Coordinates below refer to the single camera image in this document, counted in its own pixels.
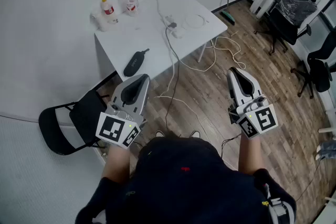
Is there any white power cord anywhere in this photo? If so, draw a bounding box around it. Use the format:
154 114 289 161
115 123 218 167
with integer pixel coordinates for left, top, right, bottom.
155 0 166 20

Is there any clear plastic bag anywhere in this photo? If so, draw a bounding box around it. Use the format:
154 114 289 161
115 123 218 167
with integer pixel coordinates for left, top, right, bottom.
278 0 318 26

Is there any person's left forearm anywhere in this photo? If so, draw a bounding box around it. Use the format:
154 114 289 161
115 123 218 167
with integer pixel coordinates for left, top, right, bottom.
101 143 132 184

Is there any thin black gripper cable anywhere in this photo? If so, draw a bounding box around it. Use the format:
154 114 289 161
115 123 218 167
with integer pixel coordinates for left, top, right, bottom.
221 133 242 158

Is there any black folding chair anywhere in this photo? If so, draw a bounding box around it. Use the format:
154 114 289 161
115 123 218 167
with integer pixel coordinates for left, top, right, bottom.
38 89 111 156

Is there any black office chair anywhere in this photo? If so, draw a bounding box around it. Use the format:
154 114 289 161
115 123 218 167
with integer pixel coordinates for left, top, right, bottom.
254 0 318 56
290 31 336 99

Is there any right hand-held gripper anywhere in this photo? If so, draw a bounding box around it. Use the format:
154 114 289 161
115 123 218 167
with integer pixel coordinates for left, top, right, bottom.
227 67 279 140

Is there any white power strip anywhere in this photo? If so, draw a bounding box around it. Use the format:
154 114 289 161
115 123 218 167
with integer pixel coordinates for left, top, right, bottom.
163 14 186 39

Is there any white table leg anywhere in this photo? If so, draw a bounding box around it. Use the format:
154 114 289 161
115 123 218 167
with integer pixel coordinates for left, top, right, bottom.
197 43 208 63

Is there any small yellow cap bottle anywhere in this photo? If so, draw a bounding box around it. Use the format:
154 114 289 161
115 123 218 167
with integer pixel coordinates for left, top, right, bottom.
100 0 119 24

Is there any grey cable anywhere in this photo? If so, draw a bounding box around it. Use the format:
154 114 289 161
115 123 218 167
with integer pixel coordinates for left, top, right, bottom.
153 27 177 100

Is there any person's right forearm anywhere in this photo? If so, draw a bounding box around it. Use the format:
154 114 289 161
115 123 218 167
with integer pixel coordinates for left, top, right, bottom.
237 136 266 176

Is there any white furniture frame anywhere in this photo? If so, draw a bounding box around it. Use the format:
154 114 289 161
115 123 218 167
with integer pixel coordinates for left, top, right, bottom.
318 109 336 134

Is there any black glasses case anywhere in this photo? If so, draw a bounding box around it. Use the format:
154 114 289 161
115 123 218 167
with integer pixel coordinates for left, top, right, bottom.
123 48 150 78

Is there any white harness strap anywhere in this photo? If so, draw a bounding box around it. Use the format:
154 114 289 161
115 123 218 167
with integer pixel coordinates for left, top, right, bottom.
258 183 286 222

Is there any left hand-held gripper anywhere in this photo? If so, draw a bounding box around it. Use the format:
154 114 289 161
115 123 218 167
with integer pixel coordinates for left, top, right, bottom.
96 74 150 150

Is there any person's black shirt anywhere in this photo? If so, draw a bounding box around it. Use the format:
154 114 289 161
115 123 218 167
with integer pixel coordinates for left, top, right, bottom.
76 133 297 224

